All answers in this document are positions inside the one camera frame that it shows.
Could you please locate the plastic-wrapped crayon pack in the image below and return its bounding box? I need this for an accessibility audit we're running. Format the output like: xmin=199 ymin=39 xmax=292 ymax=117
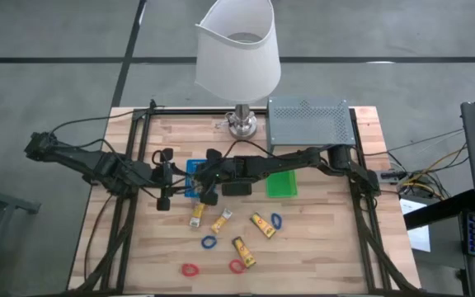
xmin=188 ymin=201 xmax=208 ymax=229
xmin=210 ymin=207 xmax=234 ymax=235

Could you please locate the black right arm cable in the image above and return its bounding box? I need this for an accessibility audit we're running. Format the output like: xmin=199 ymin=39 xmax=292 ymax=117
xmin=220 ymin=139 xmax=282 ymax=160

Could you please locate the grey perforated metal stand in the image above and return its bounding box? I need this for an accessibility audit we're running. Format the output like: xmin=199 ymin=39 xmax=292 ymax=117
xmin=266 ymin=97 xmax=357 ymax=153

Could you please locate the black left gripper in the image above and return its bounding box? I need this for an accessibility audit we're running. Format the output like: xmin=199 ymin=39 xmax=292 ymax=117
xmin=150 ymin=148 xmax=176 ymax=212

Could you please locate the blue plastic slotted basket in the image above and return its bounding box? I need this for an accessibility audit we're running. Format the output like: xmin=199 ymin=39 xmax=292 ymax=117
xmin=185 ymin=158 xmax=210 ymax=198

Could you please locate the grey metal table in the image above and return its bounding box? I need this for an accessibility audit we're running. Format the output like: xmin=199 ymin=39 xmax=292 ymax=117
xmin=0 ymin=179 xmax=43 ymax=290

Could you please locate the yellow cable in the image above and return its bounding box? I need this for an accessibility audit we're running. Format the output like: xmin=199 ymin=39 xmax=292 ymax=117
xmin=404 ymin=144 xmax=469 ymax=189

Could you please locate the red coil wristband keychain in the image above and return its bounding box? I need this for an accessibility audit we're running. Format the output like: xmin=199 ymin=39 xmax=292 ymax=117
xmin=228 ymin=258 xmax=247 ymax=276
xmin=181 ymin=262 xmax=200 ymax=278

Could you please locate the black power strip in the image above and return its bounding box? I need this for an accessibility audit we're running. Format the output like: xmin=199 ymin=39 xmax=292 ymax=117
xmin=379 ymin=169 xmax=408 ymax=185

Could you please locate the green plastic slotted basket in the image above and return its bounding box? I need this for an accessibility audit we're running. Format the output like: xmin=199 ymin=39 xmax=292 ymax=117
xmin=265 ymin=169 xmax=299 ymax=200

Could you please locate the yellow Crayola crayon box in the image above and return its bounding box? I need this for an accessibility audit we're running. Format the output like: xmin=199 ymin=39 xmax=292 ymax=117
xmin=249 ymin=211 xmax=278 ymax=240

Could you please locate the white paper sheet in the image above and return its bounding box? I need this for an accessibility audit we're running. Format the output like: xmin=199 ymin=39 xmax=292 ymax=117
xmin=399 ymin=197 xmax=432 ymax=253

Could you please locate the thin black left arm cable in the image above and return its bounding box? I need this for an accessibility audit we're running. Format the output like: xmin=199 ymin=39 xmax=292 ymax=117
xmin=49 ymin=105 xmax=156 ymax=135

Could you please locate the white shade silver table lamp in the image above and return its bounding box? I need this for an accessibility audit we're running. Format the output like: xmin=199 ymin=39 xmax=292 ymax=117
xmin=194 ymin=0 xmax=282 ymax=140

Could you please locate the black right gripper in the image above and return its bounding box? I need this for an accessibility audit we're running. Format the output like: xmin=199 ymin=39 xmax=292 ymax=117
xmin=194 ymin=148 xmax=247 ymax=206

